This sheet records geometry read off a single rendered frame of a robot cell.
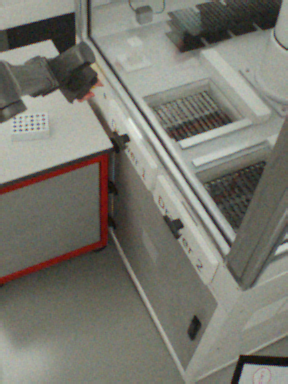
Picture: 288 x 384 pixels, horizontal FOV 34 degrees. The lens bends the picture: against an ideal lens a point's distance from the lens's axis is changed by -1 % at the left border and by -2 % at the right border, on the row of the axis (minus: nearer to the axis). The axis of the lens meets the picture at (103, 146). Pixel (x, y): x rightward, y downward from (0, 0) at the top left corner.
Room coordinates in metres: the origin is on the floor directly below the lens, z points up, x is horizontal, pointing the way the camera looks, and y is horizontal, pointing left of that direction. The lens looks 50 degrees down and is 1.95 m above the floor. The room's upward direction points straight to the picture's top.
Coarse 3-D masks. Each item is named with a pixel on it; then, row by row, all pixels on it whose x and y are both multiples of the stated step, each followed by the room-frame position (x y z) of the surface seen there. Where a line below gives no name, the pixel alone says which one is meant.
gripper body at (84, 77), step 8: (80, 72) 0.89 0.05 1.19; (88, 72) 0.89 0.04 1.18; (96, 72) 0.89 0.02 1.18; (72, 80) 0.85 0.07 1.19; (80, 80) 0.87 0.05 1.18; (88, 80) 0.88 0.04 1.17; (64, 88) 0.89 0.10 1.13; (72, 88) 0.86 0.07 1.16; (80, 88) 0.87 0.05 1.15; (64, 96) 0.87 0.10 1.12; (72, 96) 0.86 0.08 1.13
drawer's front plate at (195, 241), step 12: (156, 180) 0.77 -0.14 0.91; (156, 192) 0.76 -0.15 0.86; (168, 192) 0.72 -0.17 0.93; (168, 204) 0.70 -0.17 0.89; (180, 204) 0.68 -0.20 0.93; (180, 216) 0.65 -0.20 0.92; (192, 228) 0.61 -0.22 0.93; (180, 240) 0.63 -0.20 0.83; (192, 240) 0.59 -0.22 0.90; (204, 240) 0.57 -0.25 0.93; (204, 252) 0.54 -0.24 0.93; (204, 264) 0.53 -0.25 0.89; (216, 264) 0.51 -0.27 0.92; (204, 276) 0.52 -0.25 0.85
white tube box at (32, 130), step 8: (16, 120) 1.10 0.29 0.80; (32, 120) 1.10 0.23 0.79; (40, 120) 1.10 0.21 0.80; (16, 128) 1.06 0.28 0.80; (24, 128) 1.06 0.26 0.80; (32, 128) 1.06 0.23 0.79; (40, 128) 1.06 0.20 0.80; (48, 128) 1.06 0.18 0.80; (16, 136) 1.04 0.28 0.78; (24, 136) 1.04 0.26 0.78; (32, 136) 1.04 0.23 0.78; (40, 136) 1.05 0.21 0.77; (48, 136) 1.05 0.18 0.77
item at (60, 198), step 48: (48, 48) 1.53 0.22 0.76; (48, 96) 1.25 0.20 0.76; (0, 144) 1.02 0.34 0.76; (48, 144) 1.02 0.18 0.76; (96, 144) 1.02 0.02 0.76; (0, 192) 0.87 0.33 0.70; (48, 192) 0.94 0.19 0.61; (96, 192) 1.01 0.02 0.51; (0, 240) 0.86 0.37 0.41; (48, 240) 0.93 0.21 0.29; (96, 240) 1.01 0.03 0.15
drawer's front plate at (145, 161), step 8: (112, 104) 1.04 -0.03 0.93; (112, 112) 1.03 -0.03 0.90; (120, 112) 1.00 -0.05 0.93; (120, 120) 0.98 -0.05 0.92; (112, 128) 1.03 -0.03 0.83; (120, 128) 0.98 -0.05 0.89; (128, 128) 0.94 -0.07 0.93; (136, 136) 0.91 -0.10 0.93; (128, 144) 0.93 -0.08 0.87; (136, 144) 0.88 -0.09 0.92; (136, 152) 0.88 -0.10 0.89; (144, 152) 0.85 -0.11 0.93; (144, 160) 0.83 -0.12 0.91; (152, 160) 0.82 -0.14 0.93; (136, 168) 0.87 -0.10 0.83; (144, 168) 0.83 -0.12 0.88; (152, 168) 0.80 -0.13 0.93; (144, 176) 0.83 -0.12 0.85; (152, 176) 0.80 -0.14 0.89; (152, 184) 0.80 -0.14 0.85
